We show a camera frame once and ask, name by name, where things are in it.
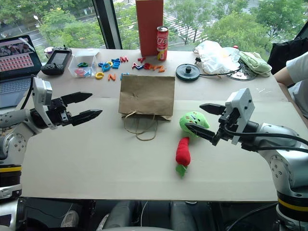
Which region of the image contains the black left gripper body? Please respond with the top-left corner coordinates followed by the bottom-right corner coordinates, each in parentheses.
top-left (46, 96), bottom-right (73, 128)

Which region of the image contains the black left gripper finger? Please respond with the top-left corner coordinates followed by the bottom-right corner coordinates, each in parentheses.
top-left (70, 109), bottom-right (103, 127)
top-left (61, 92), bottom-right (93, 105)

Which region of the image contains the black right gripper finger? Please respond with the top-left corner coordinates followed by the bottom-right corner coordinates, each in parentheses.
top-left (199, 103), bottom-right (227, 116)
top-left (185, 123), bottom-right (217, 143)

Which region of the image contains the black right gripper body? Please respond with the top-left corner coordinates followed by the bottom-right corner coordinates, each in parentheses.
top-left (212, 107), bottom-right (239, 147)

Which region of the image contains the white plastic bag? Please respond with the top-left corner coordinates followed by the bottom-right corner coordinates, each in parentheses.
top-left (193, 40), bottom-right (242, 75)

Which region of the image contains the brown paper bag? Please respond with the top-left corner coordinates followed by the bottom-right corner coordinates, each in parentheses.
top-left (118, 74), bottom-right (176, 141)

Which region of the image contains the green plush toy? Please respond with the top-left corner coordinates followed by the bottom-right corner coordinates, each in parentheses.
top-left (179, 111), bottom-right (211, 139)

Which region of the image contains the red plush chili toy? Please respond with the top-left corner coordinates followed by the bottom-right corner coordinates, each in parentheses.
top-left (175, 137), bottom-right (192, 179)

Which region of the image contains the clear plastic box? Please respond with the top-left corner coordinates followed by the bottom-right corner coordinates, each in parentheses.
top-left (67, 49), bottom-right (101, 79)

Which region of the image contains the black handheld controller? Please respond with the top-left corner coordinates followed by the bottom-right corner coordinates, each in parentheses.
top-left (40, 46), bottom-right (73, 76)

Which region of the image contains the round metal plate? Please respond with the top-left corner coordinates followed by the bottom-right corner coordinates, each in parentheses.
top-left (224, 64), bottom-right (258, 82)

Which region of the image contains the dark round disc with knob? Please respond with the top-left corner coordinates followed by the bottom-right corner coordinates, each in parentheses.
top-left (175, 63), bottom-right (201, 83)

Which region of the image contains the purple and white cup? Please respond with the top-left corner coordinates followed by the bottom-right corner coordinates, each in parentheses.
top-left (43, 46), bottom-right (54, 59)

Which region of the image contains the light green cloth pouch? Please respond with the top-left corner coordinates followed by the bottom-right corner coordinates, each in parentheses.
top-left (239, 51), bottom-right (273, 78)

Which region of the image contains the open laptop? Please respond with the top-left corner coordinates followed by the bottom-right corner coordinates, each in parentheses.
top-left (0, 35), bottom-right (43, 109)

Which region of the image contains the black window pillar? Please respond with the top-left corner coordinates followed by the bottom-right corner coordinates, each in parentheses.
top-left (92, 0), bottom-right (124, 50)

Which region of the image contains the dark rounded shape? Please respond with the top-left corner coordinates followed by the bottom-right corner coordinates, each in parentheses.
top-left (168, 201), bottom-right (212, 231)
top-left (97, 199), bottom-right (146, 231)

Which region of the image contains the red soda can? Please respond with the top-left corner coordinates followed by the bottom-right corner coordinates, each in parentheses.
top-left (156, 26), bottom-right (168, 61)

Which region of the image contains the person in white shirt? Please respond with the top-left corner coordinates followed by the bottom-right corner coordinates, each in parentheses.
top-left (285, 51), bottom-right (308, 119)

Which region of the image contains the black backpack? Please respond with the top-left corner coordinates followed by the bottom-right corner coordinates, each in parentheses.
top-left (267, 36), bottom-right (308, 76)

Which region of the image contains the tall orange-red box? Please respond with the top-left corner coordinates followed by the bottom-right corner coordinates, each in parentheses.
top-left (135, 0), bottom-right (166, 57)

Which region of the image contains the white shoe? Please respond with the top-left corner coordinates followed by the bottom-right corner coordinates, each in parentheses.
top-left (60, 210), bottom-right (80, 229)

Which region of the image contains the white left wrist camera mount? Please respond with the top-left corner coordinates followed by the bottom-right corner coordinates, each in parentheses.
top-left (32, 76), bottom-right (59, 130)

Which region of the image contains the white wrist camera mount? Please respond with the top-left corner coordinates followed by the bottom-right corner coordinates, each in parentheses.
top-left (225, 88), bottom-right (256, 145)
top-left (32, 76), bottom-right (59, 130)

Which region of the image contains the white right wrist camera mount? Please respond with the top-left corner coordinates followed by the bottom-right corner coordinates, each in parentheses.
top-left (225, 88), bottom-right (256, 145)

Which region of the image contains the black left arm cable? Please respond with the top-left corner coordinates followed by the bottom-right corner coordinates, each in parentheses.
top-left (15, 74), bottom-right (36, 111)

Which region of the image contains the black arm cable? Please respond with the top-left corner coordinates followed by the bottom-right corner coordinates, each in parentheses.
top-left (15, 74), bottom-right (36, 111)
top-left (224, 125), bottom-right (308, 153)

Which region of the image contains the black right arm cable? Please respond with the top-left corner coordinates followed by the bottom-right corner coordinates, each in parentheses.
top-left (224, 125), bottom-right (308, 153)

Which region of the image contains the black cable loop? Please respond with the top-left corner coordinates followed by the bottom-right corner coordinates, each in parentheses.
top-left (223, 203), bottom-right (279, 231)

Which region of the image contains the thin white cord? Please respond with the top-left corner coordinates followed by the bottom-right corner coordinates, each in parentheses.
top-left (141, 201), bottom-right (149, 227)

